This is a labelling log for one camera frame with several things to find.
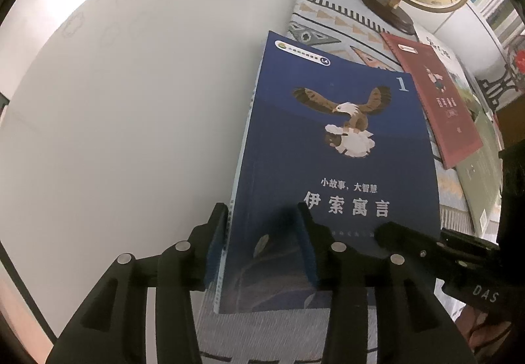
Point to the blue white shelved book row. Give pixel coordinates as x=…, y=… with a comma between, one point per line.
x=492, y=7

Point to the red cover book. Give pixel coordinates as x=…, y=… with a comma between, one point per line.
x=443, y=114

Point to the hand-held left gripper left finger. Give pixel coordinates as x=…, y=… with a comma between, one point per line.
x=215, y=243

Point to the blue eagle cover book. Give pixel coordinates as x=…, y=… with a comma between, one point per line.
x=328, y=151

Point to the black ornate metal bookend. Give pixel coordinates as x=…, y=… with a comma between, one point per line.
x=498, y=85

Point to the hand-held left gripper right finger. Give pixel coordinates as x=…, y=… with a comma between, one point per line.
x=308, y=243

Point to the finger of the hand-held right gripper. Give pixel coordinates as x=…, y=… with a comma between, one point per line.
x=410, y=243

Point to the green book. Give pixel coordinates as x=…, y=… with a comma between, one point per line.
x=480, y=175

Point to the white bookshelf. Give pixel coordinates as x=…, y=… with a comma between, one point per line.
x=471, y=28

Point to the white picture book black title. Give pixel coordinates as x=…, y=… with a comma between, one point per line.
x=441, y=45

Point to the patterned woven table runner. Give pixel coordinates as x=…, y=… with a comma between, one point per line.
x=328, y=15

